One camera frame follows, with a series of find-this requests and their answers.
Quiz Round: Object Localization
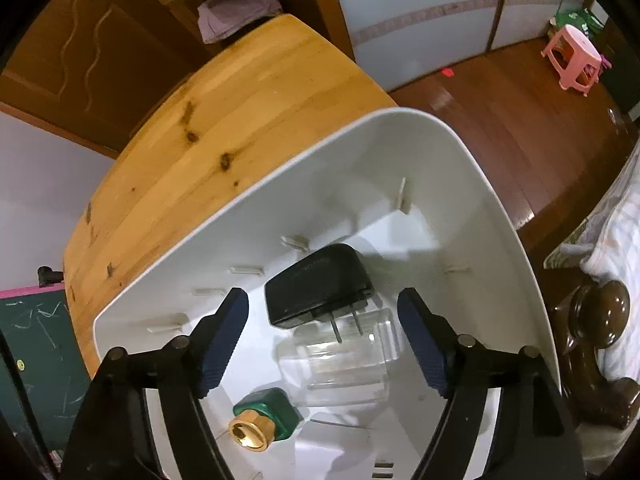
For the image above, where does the green bottle gold cap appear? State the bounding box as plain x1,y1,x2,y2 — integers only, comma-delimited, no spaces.
228,387,303,453

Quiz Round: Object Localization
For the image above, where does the clear plastic box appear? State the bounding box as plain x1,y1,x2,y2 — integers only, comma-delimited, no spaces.
274,309,400,408

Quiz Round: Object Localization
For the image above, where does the black power adapter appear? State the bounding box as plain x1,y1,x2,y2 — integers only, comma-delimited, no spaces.
264,243,374,342

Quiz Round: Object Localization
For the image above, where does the white plastic storage bin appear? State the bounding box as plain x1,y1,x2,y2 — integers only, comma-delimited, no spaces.
93,108,558,479

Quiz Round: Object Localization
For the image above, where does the white charger block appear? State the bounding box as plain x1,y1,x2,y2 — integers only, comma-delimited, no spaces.
293,420,419,479

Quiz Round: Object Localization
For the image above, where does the checked white blanket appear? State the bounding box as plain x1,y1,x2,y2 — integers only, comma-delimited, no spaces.
548,148,640,380

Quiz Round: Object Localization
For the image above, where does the pink plastic stool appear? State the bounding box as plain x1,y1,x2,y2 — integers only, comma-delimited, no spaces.
540,24,611,96

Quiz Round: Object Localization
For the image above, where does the brown wooden door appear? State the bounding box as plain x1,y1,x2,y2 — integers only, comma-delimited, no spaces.
1,0,210,156

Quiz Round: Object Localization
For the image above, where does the sliding wardrobe door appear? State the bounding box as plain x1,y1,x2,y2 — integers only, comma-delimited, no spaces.
338,0,584,90

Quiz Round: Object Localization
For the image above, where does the green chalkboard pink frame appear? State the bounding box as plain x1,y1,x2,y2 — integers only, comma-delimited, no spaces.
1,285,90,460

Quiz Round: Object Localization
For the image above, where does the dark wooden bed post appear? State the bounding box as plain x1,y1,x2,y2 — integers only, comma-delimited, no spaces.
548,280,639,430

